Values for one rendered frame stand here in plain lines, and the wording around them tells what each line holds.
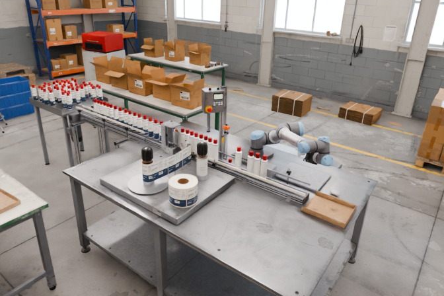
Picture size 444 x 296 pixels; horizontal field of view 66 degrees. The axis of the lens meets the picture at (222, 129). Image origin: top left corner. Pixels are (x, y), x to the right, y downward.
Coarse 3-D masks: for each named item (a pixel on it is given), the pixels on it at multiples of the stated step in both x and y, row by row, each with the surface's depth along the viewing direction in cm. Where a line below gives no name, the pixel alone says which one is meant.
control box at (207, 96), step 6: (204, 90) 278; (216, 90) 279; (222, 90) 279; (204, 96) 276; (210, 96) 277; (204, 102) 278; (210, 102) 279; (204, 108) 280; (216, 108) 282; (222, 108) 284
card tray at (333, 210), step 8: (320, 192) 254; (312, 200) 250; (320, 200) 250; (328, 200) 251; (336, 200) 248; (344, 200) 245; (304, 208) 236; (312, 208) 241; (320, 208) 241; (328, 208) 242; (336, 208) 242; (344, 208) 242; (352, 208) 242; (320, 216) 230; (328, 216) 233; (336, 216) 233; (344, 216) 234; (336, 224) 225; (344, 224) 221
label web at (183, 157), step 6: (174, 138) 301; (180, 138) 300; (186, 150) 273; (174, 156) 261; (180, 156) 268; (186, 156) 275; (174, 162) 263; (180, 162) 270; (186, 162) 277; (174, 168) 265
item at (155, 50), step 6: (144, 42) 747; (150, 42) 761; (156, 42) 730; (162, 42) 745; (144, 48) 733; (150, 48) 728; (156, 48) 735; (162, 48) 750; (144, 54) 755; (150, 54) 745; (156, 54) 739; (162, 54) 754
